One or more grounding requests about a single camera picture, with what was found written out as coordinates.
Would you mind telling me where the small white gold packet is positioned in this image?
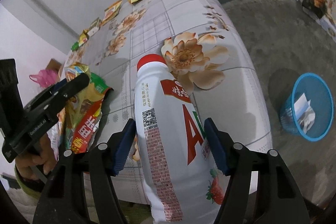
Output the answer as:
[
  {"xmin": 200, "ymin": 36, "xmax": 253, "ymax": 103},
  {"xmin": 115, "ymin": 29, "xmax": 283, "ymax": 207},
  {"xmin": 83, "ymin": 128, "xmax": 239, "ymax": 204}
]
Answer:
[{"xmin": 86, "ymin": 18, "xmax": 101, "ymax": 37}]

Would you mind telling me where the person left hand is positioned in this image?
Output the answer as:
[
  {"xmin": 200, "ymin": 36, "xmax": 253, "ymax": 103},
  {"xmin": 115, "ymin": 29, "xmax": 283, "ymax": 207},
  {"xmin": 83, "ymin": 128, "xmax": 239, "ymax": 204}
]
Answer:
[{"xmin": 15, "ymin": 134, "xmax": 57, "ymax": 180}]

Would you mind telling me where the small green wrapper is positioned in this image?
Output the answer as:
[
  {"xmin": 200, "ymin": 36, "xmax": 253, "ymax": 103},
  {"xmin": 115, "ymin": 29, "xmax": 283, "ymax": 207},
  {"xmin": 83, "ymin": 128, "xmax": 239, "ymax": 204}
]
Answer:
[{"xmin": 71, "ymin": 42, "xmax": 79, "ymax": 52}]

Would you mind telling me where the white yogurt bottle red cap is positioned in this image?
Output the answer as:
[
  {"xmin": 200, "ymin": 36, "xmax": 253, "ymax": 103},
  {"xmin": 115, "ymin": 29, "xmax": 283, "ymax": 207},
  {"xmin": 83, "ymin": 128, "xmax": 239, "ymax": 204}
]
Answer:
[{"xmin": 134, "ymin": 54, "xmax": 224, "ymax": 223}]

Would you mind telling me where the pink plastic bag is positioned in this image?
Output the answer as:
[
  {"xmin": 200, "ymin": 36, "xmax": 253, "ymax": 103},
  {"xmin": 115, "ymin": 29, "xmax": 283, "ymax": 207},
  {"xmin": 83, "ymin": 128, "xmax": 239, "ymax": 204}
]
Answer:
[{"xmin": 29, "ymin": 69, "xmax": 59, "ymax": 88}]

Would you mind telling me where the floral tablecloth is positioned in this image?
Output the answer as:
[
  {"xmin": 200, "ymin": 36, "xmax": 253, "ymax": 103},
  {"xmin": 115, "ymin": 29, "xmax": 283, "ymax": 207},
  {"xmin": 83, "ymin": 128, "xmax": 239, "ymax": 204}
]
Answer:
[{"xmin": 57, "ymin": 0, "xmax": 273, "ymax": 205}]

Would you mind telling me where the dark snack box on floor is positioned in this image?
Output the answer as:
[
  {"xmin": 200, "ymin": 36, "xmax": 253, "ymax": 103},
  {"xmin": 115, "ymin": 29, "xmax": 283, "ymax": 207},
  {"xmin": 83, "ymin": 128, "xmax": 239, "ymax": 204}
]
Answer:
[{"xmin": 302, "ymin": 0, "xmax": 327, "ymax": 19}]

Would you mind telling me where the orange snack packet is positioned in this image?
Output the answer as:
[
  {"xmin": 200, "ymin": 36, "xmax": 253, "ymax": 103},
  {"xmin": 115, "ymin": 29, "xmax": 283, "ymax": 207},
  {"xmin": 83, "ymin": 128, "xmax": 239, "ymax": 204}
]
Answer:
[{"xmin": 101, "ymin": 0, "xmax": 122, "ymax": 26}]

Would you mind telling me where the blue mesh trash basket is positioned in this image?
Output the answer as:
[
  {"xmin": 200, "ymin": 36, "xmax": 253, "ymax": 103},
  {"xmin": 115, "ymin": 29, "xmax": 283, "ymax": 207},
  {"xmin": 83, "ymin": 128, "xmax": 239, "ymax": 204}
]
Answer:
[{"xmin": 279, "ymin": 73, "xmax": 334, "ymax": 142}]

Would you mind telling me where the small yellow wrapper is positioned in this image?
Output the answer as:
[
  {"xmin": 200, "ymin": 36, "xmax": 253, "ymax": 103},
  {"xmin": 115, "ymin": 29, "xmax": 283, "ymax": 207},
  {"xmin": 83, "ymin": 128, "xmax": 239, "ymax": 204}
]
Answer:
[{"xmin": 78, "ymin": 29, "xmax": 89, "ymax": 47}]

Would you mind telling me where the green chip snack bag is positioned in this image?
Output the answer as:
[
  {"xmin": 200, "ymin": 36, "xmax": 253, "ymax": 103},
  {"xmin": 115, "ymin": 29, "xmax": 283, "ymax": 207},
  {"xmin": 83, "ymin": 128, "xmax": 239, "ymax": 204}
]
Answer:
[{"xmin": 47, "ymin": 63, "xmax": 113, "ymax": 159}]

